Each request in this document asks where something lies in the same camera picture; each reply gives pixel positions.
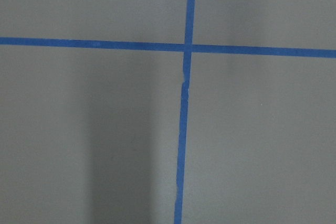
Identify blue tape grid lines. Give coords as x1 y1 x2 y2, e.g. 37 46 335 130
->
1 0 335 223

